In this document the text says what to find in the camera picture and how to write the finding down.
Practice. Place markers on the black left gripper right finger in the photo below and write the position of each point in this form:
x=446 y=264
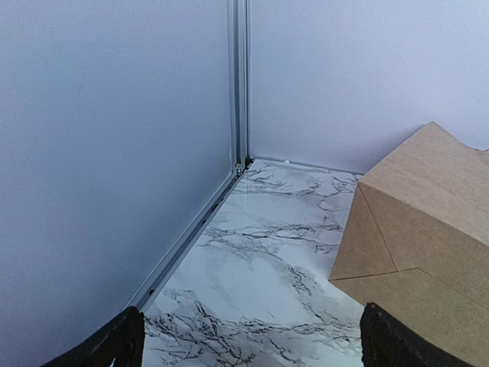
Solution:
x=386 y=341

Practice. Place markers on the brown paper bag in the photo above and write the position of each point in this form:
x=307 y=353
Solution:
x=416 y=241

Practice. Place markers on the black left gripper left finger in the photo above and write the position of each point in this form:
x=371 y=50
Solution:
x=118 y=343

